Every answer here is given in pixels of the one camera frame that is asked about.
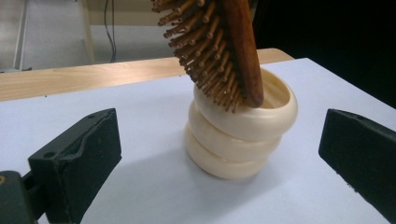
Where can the wooden paddle hairbrush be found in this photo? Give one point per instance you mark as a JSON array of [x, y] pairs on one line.
[[243, 46]]

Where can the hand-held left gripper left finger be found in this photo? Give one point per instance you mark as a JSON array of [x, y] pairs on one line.
[[81, 168]]

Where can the cream ribbed cup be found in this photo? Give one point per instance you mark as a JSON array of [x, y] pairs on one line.
[[236, 140]]

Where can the white table cover board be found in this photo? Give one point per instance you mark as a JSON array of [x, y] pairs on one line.
[[149, 193]]

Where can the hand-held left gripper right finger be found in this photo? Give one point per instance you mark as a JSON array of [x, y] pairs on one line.
[[367, 158]]

